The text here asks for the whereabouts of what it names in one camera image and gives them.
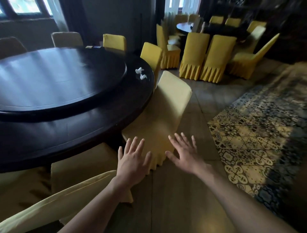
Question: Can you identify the person's right hand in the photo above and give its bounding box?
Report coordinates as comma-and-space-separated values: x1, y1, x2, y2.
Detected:
165, 133, 212, 177

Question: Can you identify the person's left hand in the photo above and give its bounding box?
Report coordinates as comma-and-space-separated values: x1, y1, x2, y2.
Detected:
115, 137, 152, 190

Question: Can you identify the person's left forearm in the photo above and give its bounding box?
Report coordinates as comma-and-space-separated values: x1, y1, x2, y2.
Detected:
58, 178, 132, 233

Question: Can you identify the person's right forearm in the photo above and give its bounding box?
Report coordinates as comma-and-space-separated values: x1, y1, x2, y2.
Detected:
195, 166, 298, 233

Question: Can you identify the patterned floor rug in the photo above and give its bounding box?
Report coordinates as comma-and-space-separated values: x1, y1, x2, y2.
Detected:
207, 61, 307, 217

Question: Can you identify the cluster of yellow chairs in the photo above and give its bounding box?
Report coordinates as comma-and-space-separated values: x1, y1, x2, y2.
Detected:
156, 14, 280, 84

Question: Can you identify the dark round lazy susan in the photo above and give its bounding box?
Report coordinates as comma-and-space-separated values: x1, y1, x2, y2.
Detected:
0, 47, 127, 116

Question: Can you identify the dark round dining table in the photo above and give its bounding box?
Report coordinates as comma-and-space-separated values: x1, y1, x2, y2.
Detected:
176, 22, 194, 34

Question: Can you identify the curtained bright window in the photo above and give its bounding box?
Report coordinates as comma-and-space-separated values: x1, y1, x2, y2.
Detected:
165, 0, 201, 16

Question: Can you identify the dark heavy curtain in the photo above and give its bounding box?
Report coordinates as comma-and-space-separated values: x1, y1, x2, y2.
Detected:
59, 0, 90, 44

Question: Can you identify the white sheer curtain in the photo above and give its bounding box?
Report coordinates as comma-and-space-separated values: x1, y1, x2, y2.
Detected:
46, 0, 69, 32

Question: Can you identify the wood framed window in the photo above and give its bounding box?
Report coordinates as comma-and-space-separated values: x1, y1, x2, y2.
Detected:
0, 0, 54, 19

